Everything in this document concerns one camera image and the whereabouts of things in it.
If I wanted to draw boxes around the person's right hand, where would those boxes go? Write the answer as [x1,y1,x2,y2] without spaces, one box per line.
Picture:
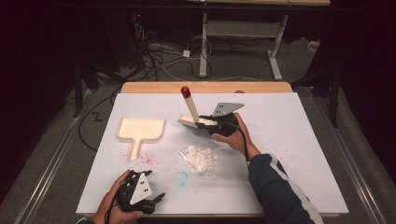
[211,112,262,161]

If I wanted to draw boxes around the left hand-held gripper black cable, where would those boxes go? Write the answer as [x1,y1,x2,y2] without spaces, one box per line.
[104,183,125,224]

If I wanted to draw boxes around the wooden table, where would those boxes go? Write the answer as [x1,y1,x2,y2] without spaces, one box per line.
[83,81,340,218]

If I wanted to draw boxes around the small white box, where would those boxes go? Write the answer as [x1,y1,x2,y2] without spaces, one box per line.
[307,39,321,52]

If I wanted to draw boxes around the metal floor rail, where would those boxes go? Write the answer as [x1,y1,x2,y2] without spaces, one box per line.
[15,88,97,224]
[312,94,389,224]

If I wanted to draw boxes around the hand-held gripper black cable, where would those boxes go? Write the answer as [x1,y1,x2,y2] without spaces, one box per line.
[104,183,125,224]
[222,120,250,162]

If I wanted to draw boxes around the right hand-held gripper black cable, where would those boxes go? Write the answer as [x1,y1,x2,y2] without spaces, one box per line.
[222,120,250,162]

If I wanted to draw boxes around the person's left hand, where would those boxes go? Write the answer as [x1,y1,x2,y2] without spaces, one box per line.
[92,169,144,224]

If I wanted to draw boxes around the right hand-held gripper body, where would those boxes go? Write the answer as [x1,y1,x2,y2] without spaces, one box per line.
[209,102,246,138]

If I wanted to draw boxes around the pile of white paper scraps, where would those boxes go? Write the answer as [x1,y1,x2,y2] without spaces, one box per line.
[178,144,219,181]

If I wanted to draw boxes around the black stand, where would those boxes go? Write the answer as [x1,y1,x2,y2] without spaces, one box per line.
[292,62,342,129]
[69,62,101,119]

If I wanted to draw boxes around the black floor cable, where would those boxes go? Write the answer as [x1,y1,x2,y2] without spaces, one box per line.
[78,87,124,153]

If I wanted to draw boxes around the tangle of floor cables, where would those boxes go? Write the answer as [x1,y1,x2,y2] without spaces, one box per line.
[130,18,216,82]

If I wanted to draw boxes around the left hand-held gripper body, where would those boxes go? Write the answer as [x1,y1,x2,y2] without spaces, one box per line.
[116,170,157,215]

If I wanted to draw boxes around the cream brush with red-tipped handle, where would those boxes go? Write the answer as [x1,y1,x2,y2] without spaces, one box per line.
[177,86,219,139]

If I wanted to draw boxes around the cream dustpan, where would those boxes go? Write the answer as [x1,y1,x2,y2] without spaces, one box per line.
[116,117,166,161]

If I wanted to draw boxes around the white paper sheet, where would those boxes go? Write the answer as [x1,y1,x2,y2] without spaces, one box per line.
[76,91,349,216]

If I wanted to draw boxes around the white desk frame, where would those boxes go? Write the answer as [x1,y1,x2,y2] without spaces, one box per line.
[186,0,332,81]

